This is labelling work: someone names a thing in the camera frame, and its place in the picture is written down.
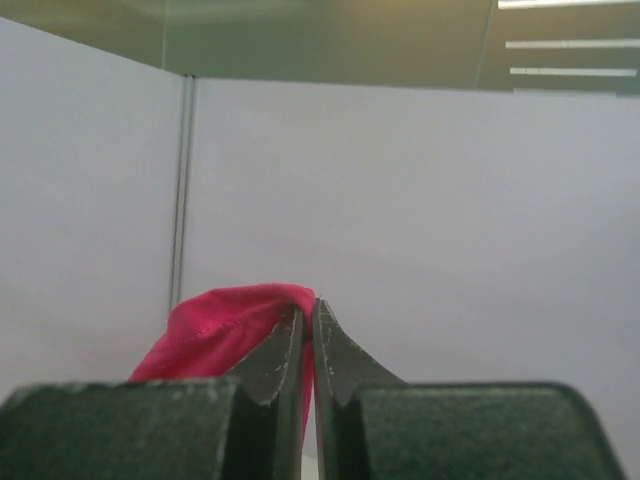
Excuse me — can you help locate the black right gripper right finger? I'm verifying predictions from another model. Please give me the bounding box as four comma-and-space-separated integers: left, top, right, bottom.
312, 298, 406, 480

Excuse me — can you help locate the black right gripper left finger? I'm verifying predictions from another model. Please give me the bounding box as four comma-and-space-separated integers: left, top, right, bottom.
224, 307, 304, 480

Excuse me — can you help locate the pink t shirt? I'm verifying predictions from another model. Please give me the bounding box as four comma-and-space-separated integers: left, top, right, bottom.
127, 282, 317, 480

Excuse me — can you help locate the left aluminium frame post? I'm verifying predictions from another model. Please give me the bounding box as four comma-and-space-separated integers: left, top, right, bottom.
168, 76, 197, 311

